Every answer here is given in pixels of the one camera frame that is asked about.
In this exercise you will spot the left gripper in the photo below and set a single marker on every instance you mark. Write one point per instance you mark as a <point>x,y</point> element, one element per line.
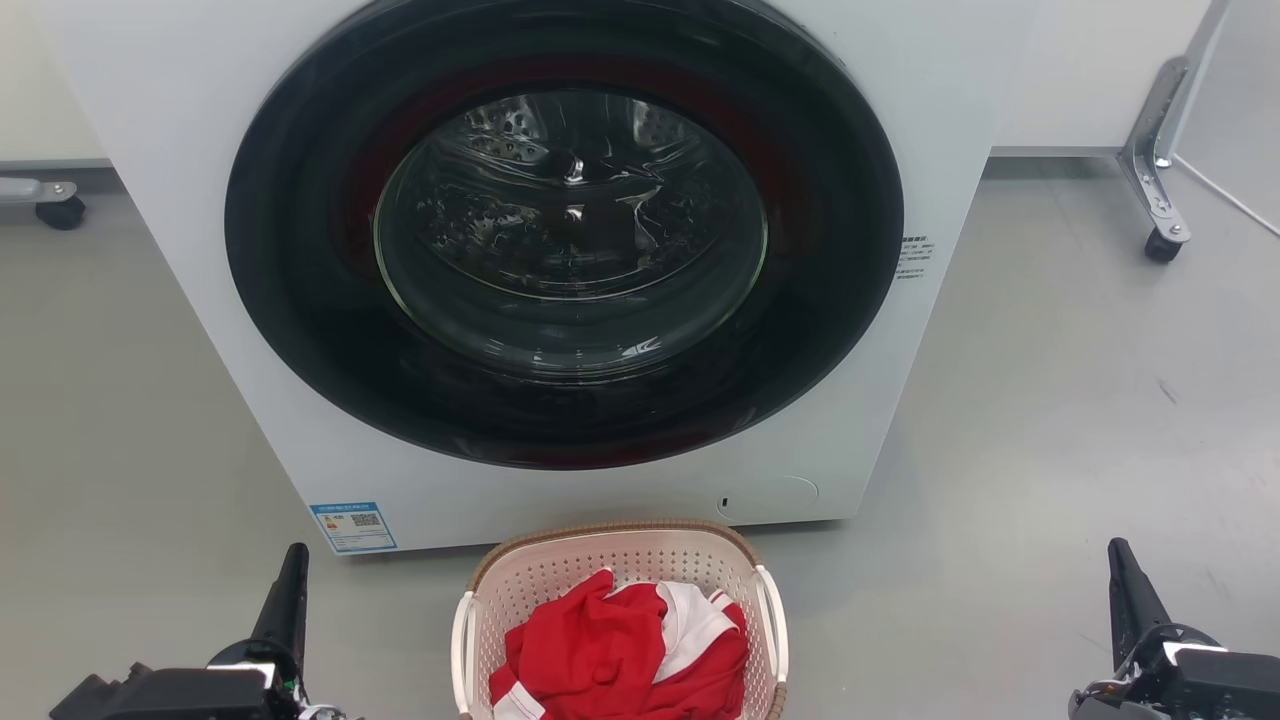
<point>180,692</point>

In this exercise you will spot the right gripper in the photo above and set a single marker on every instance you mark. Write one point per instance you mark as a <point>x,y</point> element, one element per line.
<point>1210,685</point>

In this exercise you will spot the white perforated laundry basket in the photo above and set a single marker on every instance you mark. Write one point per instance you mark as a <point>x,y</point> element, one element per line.
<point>560,565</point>

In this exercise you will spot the blue energy label sticker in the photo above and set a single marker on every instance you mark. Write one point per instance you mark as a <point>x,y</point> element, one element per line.
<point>352,526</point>

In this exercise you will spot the red and white garment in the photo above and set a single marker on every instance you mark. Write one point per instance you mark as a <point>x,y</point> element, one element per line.
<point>580,645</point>

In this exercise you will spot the round black washing machine door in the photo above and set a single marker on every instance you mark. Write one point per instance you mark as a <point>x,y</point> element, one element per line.
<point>300,300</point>

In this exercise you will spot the black caster wheel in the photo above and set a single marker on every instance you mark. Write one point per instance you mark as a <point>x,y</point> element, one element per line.
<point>1163,246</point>
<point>61,213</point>

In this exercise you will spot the round white filter cover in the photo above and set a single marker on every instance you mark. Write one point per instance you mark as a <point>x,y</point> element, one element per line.
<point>770,498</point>

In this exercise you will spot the grey metal stand leg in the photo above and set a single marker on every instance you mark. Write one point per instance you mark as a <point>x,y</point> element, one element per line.
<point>1150,150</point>

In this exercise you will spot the grey metal stand foot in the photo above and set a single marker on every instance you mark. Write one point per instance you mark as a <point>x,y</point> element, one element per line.
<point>35,190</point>

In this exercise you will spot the white front-load washing machine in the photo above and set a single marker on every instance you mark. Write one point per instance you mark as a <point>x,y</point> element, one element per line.
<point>180,120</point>

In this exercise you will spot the grey partition panel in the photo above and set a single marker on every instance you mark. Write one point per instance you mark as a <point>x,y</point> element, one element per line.
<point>1240,90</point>

